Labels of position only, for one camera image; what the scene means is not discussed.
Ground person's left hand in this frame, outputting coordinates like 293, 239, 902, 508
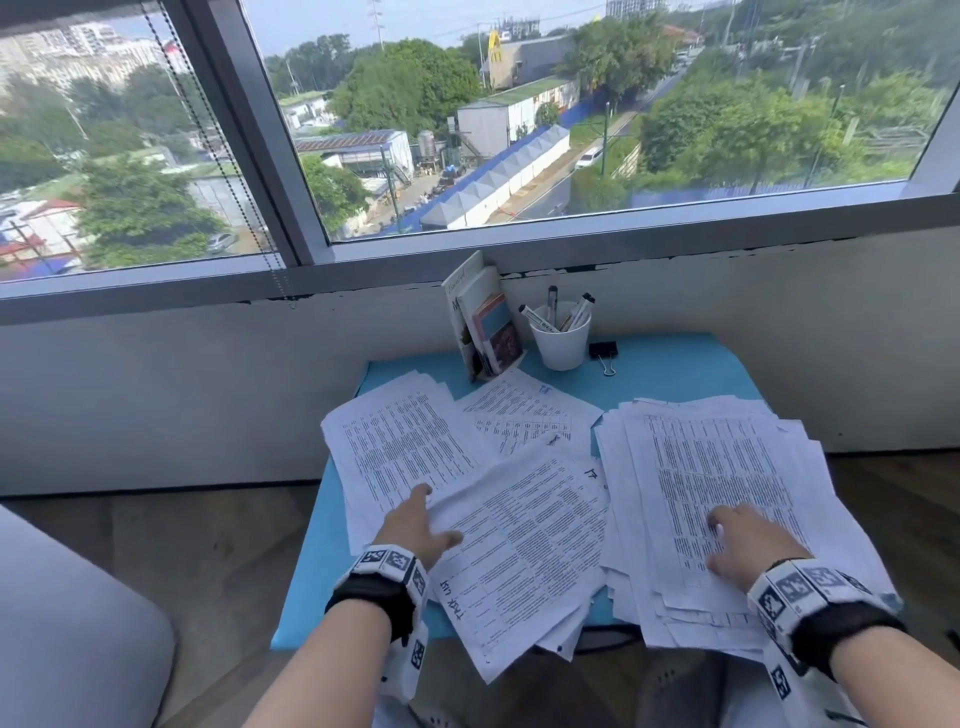
372, 483, 465, 572

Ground person's right hand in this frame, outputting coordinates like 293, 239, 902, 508
705, 503, 816, 594

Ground person's left forearm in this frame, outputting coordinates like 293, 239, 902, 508
258, 594, 393, 728

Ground person's right forearm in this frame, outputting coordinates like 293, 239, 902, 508
813, 643, 960, 728

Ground printed sheets with handwriting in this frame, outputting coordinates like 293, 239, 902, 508
426, 438, 613, 686

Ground large pile of printed sheets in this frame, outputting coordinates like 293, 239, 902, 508
593, 394, 903, 663

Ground printed sheet with blue mark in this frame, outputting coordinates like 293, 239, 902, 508
455, 366, 606, 459

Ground blue and pink booklet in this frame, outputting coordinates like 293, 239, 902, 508
471, 294, 525, 377

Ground white plastic cup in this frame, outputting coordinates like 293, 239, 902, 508
528, 301, 594, 373

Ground tall white booklet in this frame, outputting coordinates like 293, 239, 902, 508
441, 250, 489, 384

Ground beige booklet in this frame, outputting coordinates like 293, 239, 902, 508
456, 265, 505, 354

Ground black wrist strap with markers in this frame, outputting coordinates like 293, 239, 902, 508
324, 545, 430, 706
745, 555, 909, 728

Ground beaded blind chain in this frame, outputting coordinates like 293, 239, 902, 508
139, 0, 297, 310

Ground grey window frame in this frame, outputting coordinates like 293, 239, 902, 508
0, 0, 960, 303

